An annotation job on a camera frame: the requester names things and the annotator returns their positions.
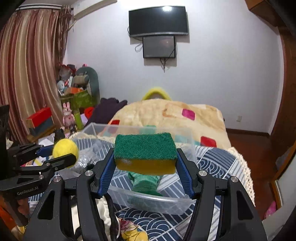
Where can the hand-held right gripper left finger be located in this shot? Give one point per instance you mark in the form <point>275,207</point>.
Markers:
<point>106,172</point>

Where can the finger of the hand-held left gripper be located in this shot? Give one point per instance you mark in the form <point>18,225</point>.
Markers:
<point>45,150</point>
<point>60,161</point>

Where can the small black wall monitor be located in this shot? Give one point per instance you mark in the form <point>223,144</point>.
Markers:
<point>159,46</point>

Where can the clear plastic bin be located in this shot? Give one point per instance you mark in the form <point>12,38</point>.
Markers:
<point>148,201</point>

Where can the green and yellow sponge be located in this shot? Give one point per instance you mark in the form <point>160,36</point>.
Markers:
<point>145,150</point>

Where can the dark purple cloth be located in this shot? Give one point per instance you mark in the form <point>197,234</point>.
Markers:
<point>104,111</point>

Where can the green cardboard box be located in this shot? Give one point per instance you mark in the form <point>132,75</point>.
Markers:
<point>77,99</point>

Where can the crumpled clear plastic bag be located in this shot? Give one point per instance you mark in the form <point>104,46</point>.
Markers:
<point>89,155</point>

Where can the pink rabbit plush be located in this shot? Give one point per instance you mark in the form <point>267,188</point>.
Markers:
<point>68,117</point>

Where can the grey-green plush dinosaur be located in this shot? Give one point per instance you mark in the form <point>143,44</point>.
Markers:
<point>92,81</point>

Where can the cream knitted blanket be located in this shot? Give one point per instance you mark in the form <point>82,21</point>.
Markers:
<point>242,171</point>

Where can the yellow felt ball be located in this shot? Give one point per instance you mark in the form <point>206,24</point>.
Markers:
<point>65,148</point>

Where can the yellow floral cloth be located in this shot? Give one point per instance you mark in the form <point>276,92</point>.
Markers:
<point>134,233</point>

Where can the striped red-brown curtain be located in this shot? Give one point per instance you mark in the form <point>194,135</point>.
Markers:
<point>30,69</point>

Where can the blue wave-patterned bedsheet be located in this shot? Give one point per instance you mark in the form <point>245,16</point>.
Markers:
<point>217,164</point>

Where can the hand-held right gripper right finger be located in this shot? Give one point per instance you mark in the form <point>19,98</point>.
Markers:
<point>185,173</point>

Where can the beige blanket with coloured squares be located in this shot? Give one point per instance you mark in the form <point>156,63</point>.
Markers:
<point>161,113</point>

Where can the green striped sock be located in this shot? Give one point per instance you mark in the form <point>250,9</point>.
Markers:
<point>145,184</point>

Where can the black wall television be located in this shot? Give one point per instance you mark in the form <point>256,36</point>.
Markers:
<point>158,20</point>

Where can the green cylinder bottle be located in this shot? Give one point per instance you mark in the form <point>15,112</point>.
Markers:
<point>79,119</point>

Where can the red and blue box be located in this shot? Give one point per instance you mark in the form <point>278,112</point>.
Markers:
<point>40,119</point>

